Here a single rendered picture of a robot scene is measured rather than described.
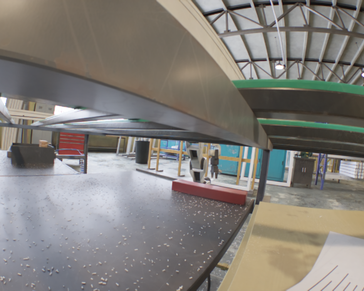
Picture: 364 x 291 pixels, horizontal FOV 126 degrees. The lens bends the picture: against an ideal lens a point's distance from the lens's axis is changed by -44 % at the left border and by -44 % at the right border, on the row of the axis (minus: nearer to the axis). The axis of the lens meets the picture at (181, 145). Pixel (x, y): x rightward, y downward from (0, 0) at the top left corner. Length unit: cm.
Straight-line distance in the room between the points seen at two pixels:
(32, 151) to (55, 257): 85
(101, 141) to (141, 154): 427
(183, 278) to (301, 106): 27
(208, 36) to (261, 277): 29
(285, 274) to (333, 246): 12
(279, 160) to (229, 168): 146
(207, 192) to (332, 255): 48
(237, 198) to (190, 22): 54
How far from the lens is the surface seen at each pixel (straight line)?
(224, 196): 61
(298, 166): 440
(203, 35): 20
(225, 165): 484
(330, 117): 20
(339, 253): 32
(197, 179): 202
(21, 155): 109
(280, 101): 18
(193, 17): 19
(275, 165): 461
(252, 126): 18
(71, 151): 441
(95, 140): 922
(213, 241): 36
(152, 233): 37
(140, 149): 552
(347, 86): 21
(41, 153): 110
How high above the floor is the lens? 78
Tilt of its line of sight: level
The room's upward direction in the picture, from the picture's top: 5 degrees clockwise
